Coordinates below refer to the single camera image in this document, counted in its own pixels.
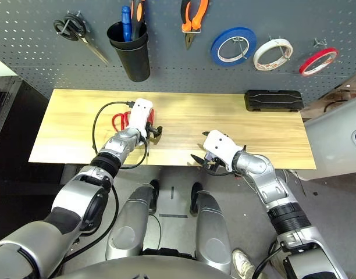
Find black plastic cup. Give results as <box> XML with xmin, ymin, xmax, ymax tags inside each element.
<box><xmin>106</xmin><ymin>20</ymin><xmax>151</xmax><ymax>83</ymax></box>

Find silver left robot leg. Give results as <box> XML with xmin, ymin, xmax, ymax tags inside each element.
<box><xmin>105</xmin><ymin>179</ymin><xmax>162</xmax><ymax>262</ymax></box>

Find white tape roll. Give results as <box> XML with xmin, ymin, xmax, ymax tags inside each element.
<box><xmin>252</xmin><ymin>39</ymin><xmax>294</xmax><ymax>71</ymax></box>

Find black handled scissors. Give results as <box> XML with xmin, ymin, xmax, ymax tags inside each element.
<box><xmin>52</xmin><ymin>13</ymin><xmax>111</xmax><ymax>65</ymax></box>

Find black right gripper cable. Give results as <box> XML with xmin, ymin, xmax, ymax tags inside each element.
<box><xmin>208</xmin><ymin>168</ymin><xmax>240</xmax><ymax>177</ymax></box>

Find orange black needle-nose pliers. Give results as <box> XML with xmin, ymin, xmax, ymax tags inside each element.
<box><xmin>180</xmin><ymin>0</ymin><xmax>210</xmax><ymax>50</ymax></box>

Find silver robot leg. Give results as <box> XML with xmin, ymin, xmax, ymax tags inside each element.
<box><xmin>105</xmin><ymin>179</ymin><xmax>162</xmax><ymax>262</ymax></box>
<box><xmin>189</xmin><ymin>181</ymin><xmax>233</xmax><ymax>274</ymax></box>

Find white sneaker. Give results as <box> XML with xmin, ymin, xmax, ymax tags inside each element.
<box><xmin>231</xmin><ymin>249</ymin><xmax>257</xmax><ymax>277</ymax></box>

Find grey white machine housing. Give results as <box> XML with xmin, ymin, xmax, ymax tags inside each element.
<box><xmin>304</xmin><ymin>92</ymin><xmax>356</xmax><ymax>181</ymax></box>

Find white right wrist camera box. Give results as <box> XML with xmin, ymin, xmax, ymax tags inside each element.
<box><xmin>202</xmin><ymin>130</ymin><xmax>244</xmax><ymax>173</ymax></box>

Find silver right robot leg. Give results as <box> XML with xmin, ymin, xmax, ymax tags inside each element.
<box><xmin>189</xmin><ymin>181</ymin><xmax>233</xmax><ymax>274</ymax></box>

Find grey metal pegboard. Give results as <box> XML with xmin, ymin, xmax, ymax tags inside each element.
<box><xmin>0</xmin><ymin>0</ymin><xmax>356</xmax><ymax>101</ymax></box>

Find long metal peg hook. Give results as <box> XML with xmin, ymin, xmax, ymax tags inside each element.
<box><xmin>268</xmin><ymin>35</ymin><xmax>291</xmax><ymax>61</ymax></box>
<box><xmin>232</xmin><ymin>35</ymin><xmax>248</xmax><ymax>60</ymax></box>

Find black left camera cable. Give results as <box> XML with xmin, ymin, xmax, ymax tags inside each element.
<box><xmin>91</xmin><ymin>100</ymin><xmax>136</xmax><ymax>155</ymax></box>

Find red handled scissors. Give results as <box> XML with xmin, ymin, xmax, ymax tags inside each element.
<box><xmin>112</xmin><ymin>111</ymin><xmax>133</xmax><ymax>132</ymax></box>

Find black plastic tool case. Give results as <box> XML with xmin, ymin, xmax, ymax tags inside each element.
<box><xmin>244</xmin><ymin>89</ymin><xmax>304</xmax><ymax>113</ymax></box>

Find red tape roll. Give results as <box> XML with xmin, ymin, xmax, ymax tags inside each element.
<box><xmin>298</xmin><ymin>47</ymin><xmax>340</xmax><ymax>77</ymax></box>

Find double metal peg hook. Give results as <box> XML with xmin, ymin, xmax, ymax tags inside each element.
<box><xmin>63</xmin><ymin>10</ymin><xmax>81</xmax><ymax>33</ymax></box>

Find red handled screwdriver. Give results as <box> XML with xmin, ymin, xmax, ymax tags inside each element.
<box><xmin>145</xmin><ymin>108</ymin><xmax>155</xmax><ymax>158</ymax></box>

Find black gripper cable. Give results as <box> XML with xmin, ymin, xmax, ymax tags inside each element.
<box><xmin>208</xmin><ymin>168</ymin><xmax>240</xmax><ymax>177</ymax></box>
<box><xmin>119</xmin><ymin>138</ymin><xmax>151</xmax><ymax>170</ymax></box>

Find orange black handled screwdriver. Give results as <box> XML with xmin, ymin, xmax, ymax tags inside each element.
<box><xmin>130</xmin><ymin>0</ymin><xmax>147</xmax><ymax>41</ymax></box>

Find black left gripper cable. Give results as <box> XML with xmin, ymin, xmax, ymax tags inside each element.
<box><xmin>119</xmin><ymin>138</ymin><xmax>151</xmax><ymax>170</ymax></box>

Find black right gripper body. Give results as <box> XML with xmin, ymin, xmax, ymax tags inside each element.
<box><xmin>203</xmin><ymin>155</ymin><xmax>227</xmax><ymax>176</ymax></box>

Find blue handled screwdriver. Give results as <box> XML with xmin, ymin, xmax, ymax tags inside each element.
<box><xmin>120</xmin><ymin>5</ymin><xmax>133</xmax><ymax>42</ymax></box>

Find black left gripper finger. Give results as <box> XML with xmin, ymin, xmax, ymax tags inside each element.
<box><xmin>153</xmin><ymin>125</ymin><xmax>164</xmax><ymax>144</ymax></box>

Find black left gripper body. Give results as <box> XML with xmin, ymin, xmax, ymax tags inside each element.
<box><xmin>142</xmin><ymin>123</ymin><xmax>156</xmax><ymax>144</ymax></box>

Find blue tape roll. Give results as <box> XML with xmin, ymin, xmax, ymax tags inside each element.
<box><xmin>210</xmin><ymin>27</ymin><xmax>258</xmax><ymax>67</ymax></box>

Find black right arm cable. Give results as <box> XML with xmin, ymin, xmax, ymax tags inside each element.
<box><xmin>250</xmin><ymin>238</ymin><xmax>285</xmax><ymax>279</ymax></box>

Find grey robot torso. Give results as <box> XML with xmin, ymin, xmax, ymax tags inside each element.
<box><xmin>51</xmin><ymin>255</ymin><xmax>236</xmax><ymax>279</ymax></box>

